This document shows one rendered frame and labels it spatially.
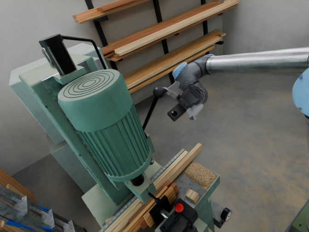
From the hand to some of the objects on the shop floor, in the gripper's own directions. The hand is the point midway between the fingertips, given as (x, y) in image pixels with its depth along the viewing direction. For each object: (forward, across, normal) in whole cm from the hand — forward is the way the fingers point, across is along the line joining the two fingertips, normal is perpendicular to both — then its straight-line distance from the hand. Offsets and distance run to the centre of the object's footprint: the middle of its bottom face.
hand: (176, 105), depth 62 cm
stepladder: (-41, +19, +167) cm, 173 cm away
